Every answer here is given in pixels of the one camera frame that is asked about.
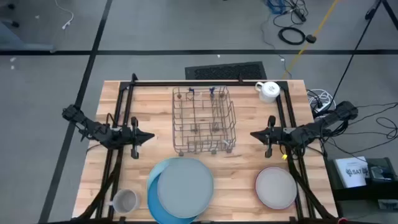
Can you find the black table frame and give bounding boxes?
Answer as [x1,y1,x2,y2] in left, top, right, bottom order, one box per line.
[73,73,340,224]

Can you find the black floor cables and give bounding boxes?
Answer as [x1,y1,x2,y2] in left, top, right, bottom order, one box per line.
[323,102,398,156]

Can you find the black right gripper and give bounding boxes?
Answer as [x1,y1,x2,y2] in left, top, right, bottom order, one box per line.
[250,115,292,159]

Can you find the black coiled cable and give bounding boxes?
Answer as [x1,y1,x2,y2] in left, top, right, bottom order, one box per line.
[277,26,307,46]

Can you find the white power strip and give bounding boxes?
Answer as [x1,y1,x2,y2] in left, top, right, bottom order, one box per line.
[313,101,334,115]

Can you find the white printed mug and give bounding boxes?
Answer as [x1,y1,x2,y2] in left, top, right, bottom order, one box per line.
[254,81,281,104]

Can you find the white coiled cable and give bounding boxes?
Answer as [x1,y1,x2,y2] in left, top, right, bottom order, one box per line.
[307,88,336,108]

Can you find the grey chair base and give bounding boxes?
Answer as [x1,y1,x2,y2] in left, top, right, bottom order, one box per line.
[0,2,57,53]

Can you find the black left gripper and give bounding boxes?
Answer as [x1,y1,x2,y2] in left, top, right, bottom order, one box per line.
[120,116,155,160]

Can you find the blue cable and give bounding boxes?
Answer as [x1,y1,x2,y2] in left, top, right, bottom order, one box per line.
[261,0,289,63]

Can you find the black power strip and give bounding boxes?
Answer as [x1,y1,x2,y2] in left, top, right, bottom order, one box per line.
[292,7,307,22]

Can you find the black stand leg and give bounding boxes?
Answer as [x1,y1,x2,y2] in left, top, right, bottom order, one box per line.
[384,0,398,21]
[332,0,385,100]

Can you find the wire dish rack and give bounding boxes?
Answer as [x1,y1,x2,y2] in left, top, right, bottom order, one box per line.
[172,86,237,156]

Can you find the black storage bin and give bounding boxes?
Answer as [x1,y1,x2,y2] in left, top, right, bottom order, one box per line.
[325,157,398,202]

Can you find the large grey plate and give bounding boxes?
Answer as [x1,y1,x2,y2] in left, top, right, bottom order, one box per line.
[157,158,215,218]

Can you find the white booklet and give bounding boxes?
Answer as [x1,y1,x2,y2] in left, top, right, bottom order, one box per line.
[335,156,369,189]

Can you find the white floor cable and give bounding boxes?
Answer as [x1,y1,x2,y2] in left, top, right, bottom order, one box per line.
[54,0,75,30]

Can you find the large dark blue plate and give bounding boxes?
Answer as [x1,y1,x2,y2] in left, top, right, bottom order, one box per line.
[147,174,200,224]

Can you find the grey flat device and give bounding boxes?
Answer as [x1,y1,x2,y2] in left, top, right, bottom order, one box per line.
[377,198,398,211]

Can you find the small purple plate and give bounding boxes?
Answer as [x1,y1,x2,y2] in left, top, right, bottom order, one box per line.
[254,166,299,210]

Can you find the grey mug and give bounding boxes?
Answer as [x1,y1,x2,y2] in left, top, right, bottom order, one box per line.
[107,189,141,215]

